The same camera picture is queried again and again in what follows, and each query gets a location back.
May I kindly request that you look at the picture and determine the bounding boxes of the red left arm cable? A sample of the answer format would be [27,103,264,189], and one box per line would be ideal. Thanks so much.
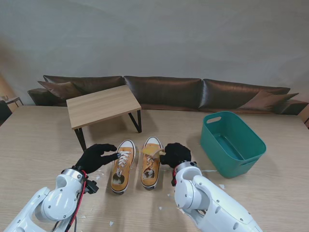
[69,170,88,228]

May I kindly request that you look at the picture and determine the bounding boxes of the brown leather sofa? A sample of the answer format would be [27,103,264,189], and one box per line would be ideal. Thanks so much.
[27,74,309,116]

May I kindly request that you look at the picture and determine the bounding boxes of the green plastic basin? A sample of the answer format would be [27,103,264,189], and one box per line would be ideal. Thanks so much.
[199,111,267,176]

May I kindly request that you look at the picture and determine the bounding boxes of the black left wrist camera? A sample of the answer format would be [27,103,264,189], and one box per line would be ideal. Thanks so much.
[85,179,99,194]

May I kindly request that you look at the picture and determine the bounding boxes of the wooden side table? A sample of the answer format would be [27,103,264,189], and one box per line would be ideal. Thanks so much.
[0,95,24,107]

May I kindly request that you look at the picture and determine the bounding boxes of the yellow canvas sneaker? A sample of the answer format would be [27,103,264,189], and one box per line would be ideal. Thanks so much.
[140,136,163,190]
[110,139,136,195]

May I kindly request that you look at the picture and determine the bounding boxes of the dark chair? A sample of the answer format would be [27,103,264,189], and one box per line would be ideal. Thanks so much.
[0,100,13,126]

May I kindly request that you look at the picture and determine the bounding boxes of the wooden brush yellow bristles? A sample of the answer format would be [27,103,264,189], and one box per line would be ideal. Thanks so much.
[141,147,167,158]

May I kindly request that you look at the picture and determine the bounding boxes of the light wooden cabinet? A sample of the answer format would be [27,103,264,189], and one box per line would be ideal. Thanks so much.
[299,106,309,129]

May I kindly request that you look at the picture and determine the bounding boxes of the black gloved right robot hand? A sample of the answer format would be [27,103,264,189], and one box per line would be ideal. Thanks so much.
[160,142,192,169]

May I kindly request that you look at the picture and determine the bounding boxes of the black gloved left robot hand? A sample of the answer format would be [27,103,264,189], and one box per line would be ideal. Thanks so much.
[74,144,121,174]

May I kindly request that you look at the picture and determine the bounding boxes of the small wooden black-legged stand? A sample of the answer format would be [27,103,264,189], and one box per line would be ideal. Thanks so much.
[66,84,142,153]

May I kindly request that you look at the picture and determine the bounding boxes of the brown leather throw pillow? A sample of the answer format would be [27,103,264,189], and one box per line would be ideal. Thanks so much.
[238,89,299,111]
[38,81,80,100]

